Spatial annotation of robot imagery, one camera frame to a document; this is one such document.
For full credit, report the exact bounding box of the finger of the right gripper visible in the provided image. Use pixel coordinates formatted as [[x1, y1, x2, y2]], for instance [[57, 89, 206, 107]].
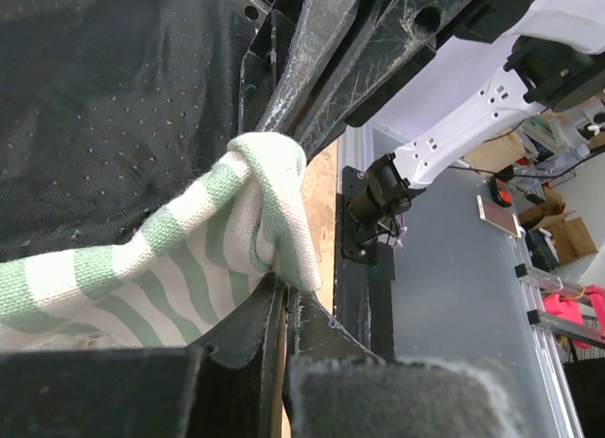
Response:
[[238, 0, 362, 133], [294, 0, 483, 157]]

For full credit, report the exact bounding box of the green striped pet tent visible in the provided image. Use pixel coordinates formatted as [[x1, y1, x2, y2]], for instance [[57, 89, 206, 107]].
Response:
[[1, 0, 321, 351]]

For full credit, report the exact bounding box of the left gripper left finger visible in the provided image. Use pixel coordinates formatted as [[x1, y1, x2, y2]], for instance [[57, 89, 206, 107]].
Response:
[[1, 274, 286, 437]]

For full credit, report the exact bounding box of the aluminium frame rail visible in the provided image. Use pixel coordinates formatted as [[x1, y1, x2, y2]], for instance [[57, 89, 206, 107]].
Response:
[[514, 263, 604, 437]]

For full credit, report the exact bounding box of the cardboard boxes clutter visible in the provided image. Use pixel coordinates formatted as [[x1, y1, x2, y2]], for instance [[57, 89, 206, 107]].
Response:
[[463, 94, 604, 270]]

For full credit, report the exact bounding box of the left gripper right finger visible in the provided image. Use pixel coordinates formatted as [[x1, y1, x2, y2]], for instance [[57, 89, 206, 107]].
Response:
[[284, 291, 529, 437]]

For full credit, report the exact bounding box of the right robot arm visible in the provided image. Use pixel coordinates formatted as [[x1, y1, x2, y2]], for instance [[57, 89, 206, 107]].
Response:
[[231, 0, 604, 224]]

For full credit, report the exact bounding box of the pink object on shelf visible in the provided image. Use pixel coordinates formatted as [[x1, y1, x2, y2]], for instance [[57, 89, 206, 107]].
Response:
[[544, 286, 604, 343]]

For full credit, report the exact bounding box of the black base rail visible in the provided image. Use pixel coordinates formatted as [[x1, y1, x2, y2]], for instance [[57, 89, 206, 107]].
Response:
[[333, 166, 395, 359]]

